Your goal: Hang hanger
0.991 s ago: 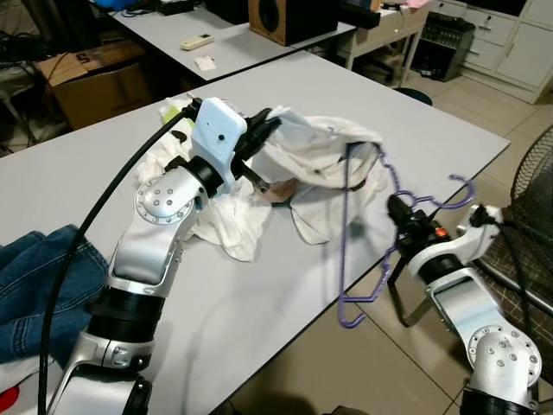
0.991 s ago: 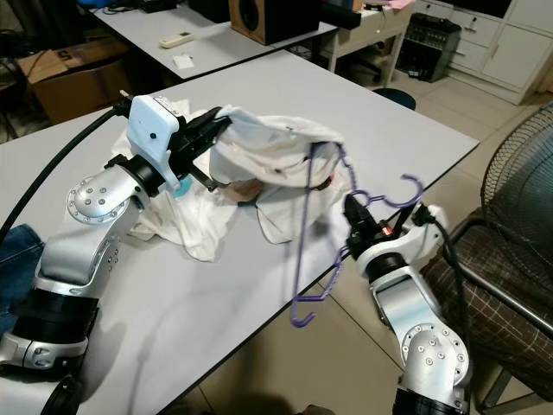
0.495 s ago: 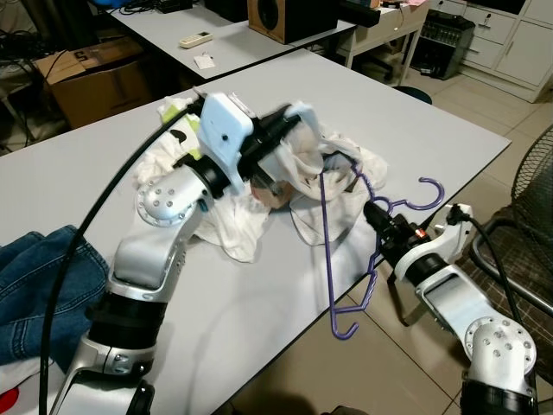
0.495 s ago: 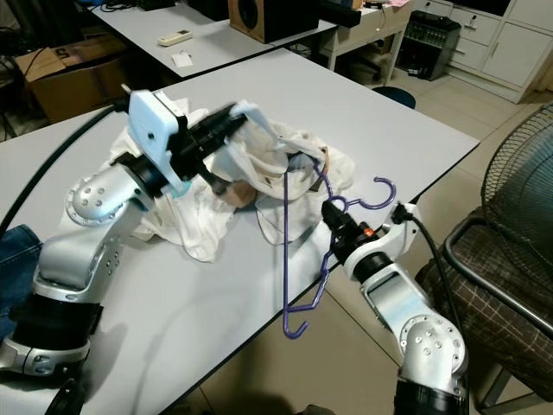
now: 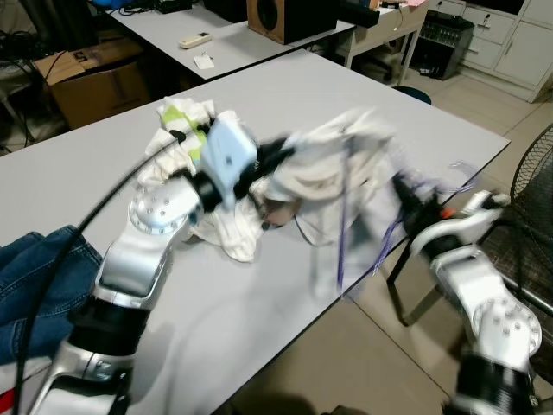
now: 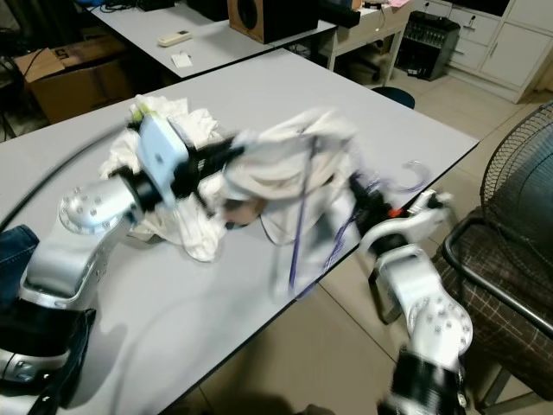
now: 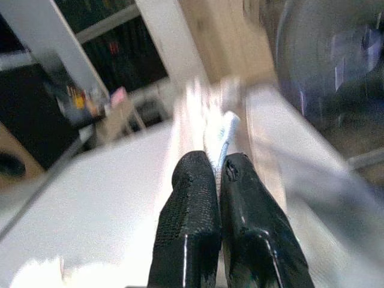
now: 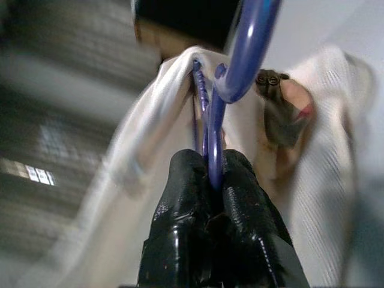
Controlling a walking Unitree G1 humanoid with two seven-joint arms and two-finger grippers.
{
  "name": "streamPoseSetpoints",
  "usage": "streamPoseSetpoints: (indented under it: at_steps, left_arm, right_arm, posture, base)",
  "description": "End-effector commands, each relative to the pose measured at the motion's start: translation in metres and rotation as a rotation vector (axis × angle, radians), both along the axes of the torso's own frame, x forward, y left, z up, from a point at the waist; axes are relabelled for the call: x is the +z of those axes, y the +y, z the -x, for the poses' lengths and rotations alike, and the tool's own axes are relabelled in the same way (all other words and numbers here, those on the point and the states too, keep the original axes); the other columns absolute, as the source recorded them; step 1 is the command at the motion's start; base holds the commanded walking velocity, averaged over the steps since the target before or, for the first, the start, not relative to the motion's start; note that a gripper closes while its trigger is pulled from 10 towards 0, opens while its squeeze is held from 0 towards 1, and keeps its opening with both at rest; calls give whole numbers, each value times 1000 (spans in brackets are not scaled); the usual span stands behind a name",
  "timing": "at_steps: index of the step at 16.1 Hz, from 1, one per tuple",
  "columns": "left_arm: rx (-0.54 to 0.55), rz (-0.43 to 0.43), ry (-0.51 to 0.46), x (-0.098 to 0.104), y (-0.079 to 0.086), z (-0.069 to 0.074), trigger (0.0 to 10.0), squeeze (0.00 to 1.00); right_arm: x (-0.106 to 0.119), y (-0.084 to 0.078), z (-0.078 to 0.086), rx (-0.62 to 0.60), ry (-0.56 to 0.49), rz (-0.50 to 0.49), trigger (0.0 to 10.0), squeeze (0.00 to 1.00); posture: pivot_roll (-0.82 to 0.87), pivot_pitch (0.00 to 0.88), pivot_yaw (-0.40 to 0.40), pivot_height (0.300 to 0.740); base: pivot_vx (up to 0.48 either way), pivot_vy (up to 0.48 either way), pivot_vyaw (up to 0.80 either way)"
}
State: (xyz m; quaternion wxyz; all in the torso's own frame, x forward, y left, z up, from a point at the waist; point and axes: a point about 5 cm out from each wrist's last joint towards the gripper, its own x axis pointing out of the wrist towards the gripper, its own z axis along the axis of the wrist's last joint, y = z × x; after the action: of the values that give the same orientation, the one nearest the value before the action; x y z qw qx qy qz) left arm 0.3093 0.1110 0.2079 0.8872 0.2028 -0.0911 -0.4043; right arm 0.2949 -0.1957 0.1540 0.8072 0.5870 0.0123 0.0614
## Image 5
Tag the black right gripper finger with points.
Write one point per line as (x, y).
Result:
(407, 192)

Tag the purple plastic clothes hanger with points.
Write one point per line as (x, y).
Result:
(343, 242)

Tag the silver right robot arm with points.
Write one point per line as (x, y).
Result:
(492, 320)

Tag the teal round stool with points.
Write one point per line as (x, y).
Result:
(413, 94)

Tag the plaid cushioned chair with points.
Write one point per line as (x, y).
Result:
(527, 277)

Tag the small white card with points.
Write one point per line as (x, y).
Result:
(204, 61)

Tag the white remote control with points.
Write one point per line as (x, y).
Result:
(195, 40)

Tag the wooden speaker box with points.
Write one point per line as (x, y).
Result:
(294, 19)

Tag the black office machine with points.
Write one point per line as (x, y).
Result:
(442, 43)

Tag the open brown cardboard box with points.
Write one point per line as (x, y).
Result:
(99, 91)

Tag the white drawer cabinet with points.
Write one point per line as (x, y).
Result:
(518, 47)

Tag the blue denim jeans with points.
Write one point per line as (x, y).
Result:
(43, 285)

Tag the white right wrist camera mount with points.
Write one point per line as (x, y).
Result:
(462, 220)

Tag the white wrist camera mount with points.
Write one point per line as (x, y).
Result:
(462, 220)
(229, 156)

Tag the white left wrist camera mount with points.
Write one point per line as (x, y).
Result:
(229, 156)

